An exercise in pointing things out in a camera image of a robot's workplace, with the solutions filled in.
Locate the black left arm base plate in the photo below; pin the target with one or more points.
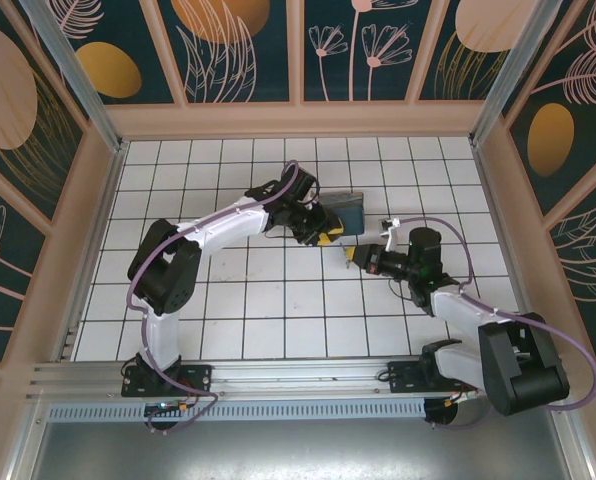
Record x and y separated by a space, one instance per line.
198 377

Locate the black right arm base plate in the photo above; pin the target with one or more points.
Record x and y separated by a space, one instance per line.
403 375

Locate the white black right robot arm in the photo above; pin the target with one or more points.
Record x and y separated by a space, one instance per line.
458 305

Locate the starry night print tin box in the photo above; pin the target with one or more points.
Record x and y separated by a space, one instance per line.
348 210

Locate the dark floral wall panel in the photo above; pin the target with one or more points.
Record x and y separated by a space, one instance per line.
3 260
228 50
573 100
18 100
593 260
363 50
468 50
123 50

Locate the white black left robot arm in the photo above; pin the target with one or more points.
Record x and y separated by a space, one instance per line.
228 230

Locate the aluminium side rail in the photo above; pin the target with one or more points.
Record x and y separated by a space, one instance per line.
94 245
512 250

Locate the grey metal sheet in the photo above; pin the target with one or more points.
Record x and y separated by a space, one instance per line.
303 450

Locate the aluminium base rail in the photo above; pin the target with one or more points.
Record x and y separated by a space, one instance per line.
303 375

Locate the aluminium corner post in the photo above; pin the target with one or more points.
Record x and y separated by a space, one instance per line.
80 80
510 65

